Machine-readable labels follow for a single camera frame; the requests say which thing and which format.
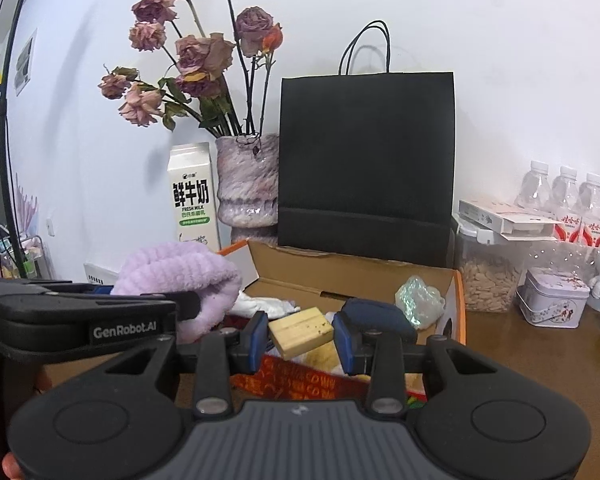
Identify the white green milk carton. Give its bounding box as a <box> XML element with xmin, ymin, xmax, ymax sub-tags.
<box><xmin>168</xmin><ymin>142</ymin><xmax>221</xmax><ymax>252</ymax></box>

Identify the black paper shopping bag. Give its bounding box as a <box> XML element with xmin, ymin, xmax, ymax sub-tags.
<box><xmin>277</xmin><ymin>42</ymin><xmax>456</xmax><ymax>268</ymax></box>

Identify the flat white box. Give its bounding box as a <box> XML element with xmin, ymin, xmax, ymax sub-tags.
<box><xmin>458</xmin><ymin>200</ymin><xmax>559</xmax><ymax>240</ymax></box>

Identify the navy blue zip case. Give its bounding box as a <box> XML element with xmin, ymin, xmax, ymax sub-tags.
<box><xmin>340</xmin><ymin>298</ymin><xmax>417</xmax><ymax>344</ymax></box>

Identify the red orange cardboard box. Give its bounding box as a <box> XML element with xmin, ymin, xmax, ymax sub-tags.
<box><xmin>174</xmin><ymin>238</ymin><xmax>467</xmax><ymax>406</ymax></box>

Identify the water bottle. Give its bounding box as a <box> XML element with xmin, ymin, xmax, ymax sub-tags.
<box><xmin>578</xmin><ymin>174</ymin><xmax>600</xmax><ymax>248</ymax></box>
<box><xmin>514</xmin><ymin>160</ymin><xmax>552</xmax><ymax>216</ymax></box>
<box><xmin>548</xmin><ymin>166</ymin><xmax>581</xmax><ymax>243</ymax></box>

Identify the clear seed storage container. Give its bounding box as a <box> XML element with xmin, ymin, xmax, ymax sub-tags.
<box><xmin>453</xmin><ymin>214</ymin><xmax>531</xmax><ymax>313</ymax></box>

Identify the purple textured glass vase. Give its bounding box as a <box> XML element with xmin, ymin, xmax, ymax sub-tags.
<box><xmin>215</xmin><ymin>134</ymin><xmax>279</xmax><ymax>245</ymax></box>

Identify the yellow sponge block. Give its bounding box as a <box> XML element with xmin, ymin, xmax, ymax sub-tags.
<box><xmin>268</xmin><ymin>308</ymin><xmax>334</xmax><ymax>361</ymax></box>

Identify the middle water bottle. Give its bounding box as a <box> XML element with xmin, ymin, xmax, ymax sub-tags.
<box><xmin>548</xmin><ymin>166</ymin><xmax>581</xmax><ymax>243</ymax></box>

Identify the yellow white plush toy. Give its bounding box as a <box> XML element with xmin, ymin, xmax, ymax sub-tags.
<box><xmin>300</xmin><ymin>341</ymin><xmax>370</xmax><ymax>382</ymax></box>

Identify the white cloth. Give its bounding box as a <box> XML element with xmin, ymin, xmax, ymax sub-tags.
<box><xmin>227</xmin><ymin>292</ymin><xmax>300</xmax><ymax>321</ymax></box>

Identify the black light stand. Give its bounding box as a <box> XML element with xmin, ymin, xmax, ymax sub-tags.
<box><xmin>0</xmin><ymin>0</ymin><xmax>27</xmax><ymax>278</ymax></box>

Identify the wire rack with supplies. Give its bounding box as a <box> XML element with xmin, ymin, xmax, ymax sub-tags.
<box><xmin>0</xmin><ymin>236</ymin><xmax>50</xmax><ymax>280</ymax></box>

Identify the person's left hand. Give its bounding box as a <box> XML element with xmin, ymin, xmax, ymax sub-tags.
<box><xmin>0</xmin><ymin>366</ymin><xmax>53</xmax><ymax>479</ymax></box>

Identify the right water bottle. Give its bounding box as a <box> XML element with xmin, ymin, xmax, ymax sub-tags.
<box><xmin>578</xmin><ymin>174</ymin><xmax>600</xmax><ymax>248</ymax></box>

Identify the dried pink rose bouquet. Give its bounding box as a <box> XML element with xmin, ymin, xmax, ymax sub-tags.
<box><xmin>98</xmin><ymin>0</ymin><xmax>284</xmax><ymax>139</ymax></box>

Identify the iridescent plastic wrap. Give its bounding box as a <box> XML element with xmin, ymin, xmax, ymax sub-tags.
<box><xmin>394</xmin><ymin>275</ymin><xmax>445</xmax><ymax>330</ymax></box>

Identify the small lavender tin box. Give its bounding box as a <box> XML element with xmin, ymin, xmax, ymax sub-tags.
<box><xmin>517</xmin><ymin>268</ymin><xmax>590</xmax><ymax>330</ymax></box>

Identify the left water bottle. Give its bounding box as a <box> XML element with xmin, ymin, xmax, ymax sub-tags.
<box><xmin>514</xmin><ymin>160</ymin><xmax>552</xmax><ymax>216</ymax></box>

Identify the purple fluffy towel roll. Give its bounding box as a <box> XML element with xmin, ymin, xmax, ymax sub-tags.
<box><xmin>111</xmin><ymin>242</ymin><xmax>242</xmax><ymax>344</ymax></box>

